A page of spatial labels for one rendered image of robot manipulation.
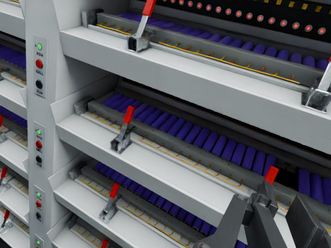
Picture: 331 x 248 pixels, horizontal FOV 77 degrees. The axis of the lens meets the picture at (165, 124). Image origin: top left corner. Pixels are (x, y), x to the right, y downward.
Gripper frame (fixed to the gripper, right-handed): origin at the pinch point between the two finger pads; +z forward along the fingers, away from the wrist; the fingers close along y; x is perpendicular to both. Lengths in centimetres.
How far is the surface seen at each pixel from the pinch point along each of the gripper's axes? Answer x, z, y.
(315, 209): -2.8, 16.1, 8.6
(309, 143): 7.0, 8.1, 1.6
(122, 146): -6.2, 11.7, -25.6
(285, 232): -7.0, 12.7, 5.3
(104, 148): -8.0, 10.9, -28.9
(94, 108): -2.7, 16.1, -38.0
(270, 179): -0.2, 11.8, 0.1
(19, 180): -41, 25, -68
